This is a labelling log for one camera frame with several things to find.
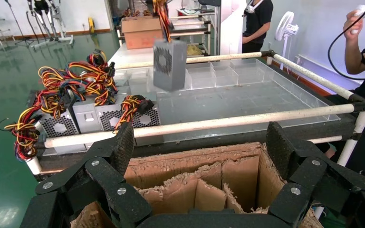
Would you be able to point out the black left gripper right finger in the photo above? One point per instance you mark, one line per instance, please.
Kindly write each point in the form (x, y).
(311, 176)

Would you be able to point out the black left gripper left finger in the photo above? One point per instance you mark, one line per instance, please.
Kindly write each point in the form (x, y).
(100, 176)

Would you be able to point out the white handheld controller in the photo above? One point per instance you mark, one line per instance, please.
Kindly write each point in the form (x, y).
(361, 11)

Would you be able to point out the bystander bare forearm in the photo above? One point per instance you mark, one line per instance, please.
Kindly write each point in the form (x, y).
(258, 31)

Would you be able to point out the operator bare forearm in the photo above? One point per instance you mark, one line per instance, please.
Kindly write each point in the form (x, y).
(354, 56)

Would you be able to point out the operator right hand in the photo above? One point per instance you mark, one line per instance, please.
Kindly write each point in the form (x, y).
(349, 26)

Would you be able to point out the brown cardboard box with dividers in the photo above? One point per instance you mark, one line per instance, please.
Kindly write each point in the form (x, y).
(239, 176)

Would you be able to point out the clear acrylic divider tray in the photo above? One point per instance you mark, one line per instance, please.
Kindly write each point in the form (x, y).
(233, 100)

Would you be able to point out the long white table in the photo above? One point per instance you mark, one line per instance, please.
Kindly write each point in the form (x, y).
(132, 56)

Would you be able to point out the closed brown cardboard box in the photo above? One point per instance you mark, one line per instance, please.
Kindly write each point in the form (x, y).
(141, 36)

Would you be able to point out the small yellow object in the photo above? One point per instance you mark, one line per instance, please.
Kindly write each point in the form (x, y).
(91, 25)

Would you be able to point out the white standing fan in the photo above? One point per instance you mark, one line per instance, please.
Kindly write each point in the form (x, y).
(284, 26)

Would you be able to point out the yellow cloth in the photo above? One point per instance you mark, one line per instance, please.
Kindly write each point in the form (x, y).
(195, 50)

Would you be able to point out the white wheeled equipment stand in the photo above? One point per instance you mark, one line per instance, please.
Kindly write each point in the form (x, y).
(55, 22)

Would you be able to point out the white cabinet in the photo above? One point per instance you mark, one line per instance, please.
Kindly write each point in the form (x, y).
(233, 28)

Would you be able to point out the person in black shirt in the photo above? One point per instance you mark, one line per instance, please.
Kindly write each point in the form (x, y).
(259, 15)

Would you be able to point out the thin black light stand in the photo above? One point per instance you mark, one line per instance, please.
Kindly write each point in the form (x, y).
(15, 22)

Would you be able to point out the pipe rack shelf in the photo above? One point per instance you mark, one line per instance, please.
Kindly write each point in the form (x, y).
(188, 23)

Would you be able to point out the white pipe cart frame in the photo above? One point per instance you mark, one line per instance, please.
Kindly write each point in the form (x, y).
(233, 119)

